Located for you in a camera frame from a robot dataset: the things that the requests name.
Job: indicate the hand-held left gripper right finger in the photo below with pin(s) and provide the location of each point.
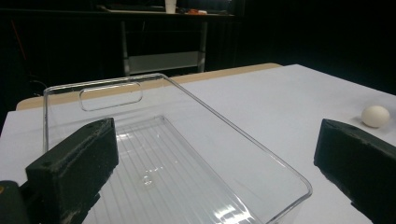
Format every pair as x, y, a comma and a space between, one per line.
361, 161

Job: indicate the metal frame desk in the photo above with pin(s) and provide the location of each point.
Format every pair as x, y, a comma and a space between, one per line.
162, 62

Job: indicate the orange item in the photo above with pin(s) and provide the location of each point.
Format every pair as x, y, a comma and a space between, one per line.
196, 12

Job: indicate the white egg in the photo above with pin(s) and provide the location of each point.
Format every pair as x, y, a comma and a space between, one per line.
375, 116

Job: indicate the clear plastic container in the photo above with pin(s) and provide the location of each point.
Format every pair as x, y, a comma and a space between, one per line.
186, 161

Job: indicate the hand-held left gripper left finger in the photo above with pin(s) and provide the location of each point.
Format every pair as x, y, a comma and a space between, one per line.
71, 165

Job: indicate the white cup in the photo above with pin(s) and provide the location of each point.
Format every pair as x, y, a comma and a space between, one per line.
170, 6

